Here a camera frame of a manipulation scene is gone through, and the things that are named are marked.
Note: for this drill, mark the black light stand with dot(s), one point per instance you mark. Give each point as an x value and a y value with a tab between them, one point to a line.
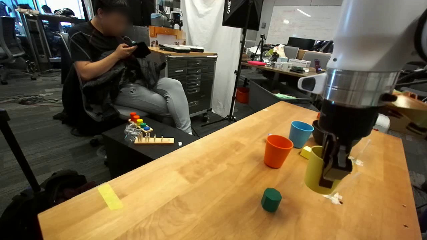
240	67

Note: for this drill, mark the black computer monitor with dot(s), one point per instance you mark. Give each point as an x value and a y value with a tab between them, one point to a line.
300	43

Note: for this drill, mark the wooden office desk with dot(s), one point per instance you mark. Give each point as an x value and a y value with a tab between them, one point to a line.
284	72

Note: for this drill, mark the seated person black shirt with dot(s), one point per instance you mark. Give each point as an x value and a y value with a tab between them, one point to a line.
88	44

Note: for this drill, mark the black low table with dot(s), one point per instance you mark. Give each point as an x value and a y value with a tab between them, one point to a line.
124	151

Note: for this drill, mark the red bin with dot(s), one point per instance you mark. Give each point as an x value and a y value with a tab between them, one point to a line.
241	95

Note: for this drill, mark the black backpack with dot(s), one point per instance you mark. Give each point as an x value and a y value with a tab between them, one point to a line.
53	191

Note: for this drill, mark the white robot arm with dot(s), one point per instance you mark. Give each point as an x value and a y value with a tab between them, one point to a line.
377	35

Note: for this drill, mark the white cylindrical object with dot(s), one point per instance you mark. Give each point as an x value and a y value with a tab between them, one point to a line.
381	122

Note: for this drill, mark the orange plastic cup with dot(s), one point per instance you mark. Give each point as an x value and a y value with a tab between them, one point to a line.
276	154

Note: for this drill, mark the yellow plastic cup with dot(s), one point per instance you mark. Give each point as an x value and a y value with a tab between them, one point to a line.
313	171

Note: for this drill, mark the grey drawer cabinet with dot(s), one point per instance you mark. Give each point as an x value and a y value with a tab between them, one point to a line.
193	84

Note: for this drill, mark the green cylinder block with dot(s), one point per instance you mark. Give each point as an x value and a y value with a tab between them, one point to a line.
269	200

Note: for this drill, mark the black tripod leg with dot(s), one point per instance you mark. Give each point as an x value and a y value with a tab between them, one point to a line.
14	151

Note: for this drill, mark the white curtain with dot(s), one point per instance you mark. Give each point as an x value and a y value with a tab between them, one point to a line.
200	22

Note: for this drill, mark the black office chair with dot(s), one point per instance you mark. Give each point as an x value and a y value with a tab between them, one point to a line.
70	88

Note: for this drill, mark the wooden block toy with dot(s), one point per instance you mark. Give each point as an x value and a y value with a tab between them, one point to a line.
153	140

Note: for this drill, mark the black phone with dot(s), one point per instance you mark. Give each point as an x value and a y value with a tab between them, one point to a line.
141	48

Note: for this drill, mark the blue plastic cup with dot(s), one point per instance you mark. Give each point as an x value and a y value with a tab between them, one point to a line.
300	135

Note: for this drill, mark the black softbox light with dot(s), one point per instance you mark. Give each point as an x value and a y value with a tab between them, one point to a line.
241	14

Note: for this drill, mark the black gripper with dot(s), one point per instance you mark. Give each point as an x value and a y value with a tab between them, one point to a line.
348	120

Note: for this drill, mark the grey office chair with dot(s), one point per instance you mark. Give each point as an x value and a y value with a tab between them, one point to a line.
8	44

